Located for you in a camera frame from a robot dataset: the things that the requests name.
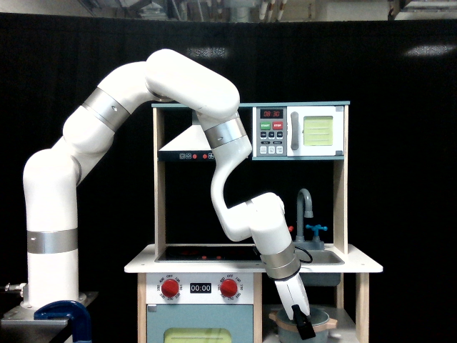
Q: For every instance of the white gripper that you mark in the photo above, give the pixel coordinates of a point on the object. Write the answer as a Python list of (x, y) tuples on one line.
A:
[(295, 302)]

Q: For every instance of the grey-blue toy pot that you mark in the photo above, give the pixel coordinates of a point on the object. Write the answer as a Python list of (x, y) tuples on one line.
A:
[(288, 331)]

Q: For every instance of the grey toy sink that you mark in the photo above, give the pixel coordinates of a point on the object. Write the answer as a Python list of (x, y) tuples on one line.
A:
[(320, 268)]

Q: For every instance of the right red oven knob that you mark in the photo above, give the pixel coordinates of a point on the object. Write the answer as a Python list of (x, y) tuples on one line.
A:
[(228, 288)]

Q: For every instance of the red oven knob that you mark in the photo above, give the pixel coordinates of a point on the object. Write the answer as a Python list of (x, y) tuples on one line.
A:
[(228, 288), (170, 288)]

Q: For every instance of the blue-green oven door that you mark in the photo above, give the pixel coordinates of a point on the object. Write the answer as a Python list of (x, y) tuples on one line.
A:
[(236, 319)]

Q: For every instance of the left red oven knob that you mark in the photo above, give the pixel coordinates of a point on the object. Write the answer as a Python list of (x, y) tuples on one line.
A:
[(170, 288)]

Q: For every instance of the black toy hob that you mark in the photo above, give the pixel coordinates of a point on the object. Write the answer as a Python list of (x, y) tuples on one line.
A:
[(228, 253)]

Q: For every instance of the toy microwave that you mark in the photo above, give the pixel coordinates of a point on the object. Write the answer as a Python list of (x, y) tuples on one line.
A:
[(305, 132)]

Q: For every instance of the grey range hood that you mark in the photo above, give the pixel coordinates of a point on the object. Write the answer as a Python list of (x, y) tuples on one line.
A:
[(190, 145)]

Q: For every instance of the blue c-clamp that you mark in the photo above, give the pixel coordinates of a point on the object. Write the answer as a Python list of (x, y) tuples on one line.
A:
[(75, 312)]

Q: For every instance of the blue tap handle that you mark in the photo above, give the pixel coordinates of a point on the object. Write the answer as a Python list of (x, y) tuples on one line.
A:
[(316, 229)]

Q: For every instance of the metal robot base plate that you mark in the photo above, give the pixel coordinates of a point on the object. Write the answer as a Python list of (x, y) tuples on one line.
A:
[(24, 313)]

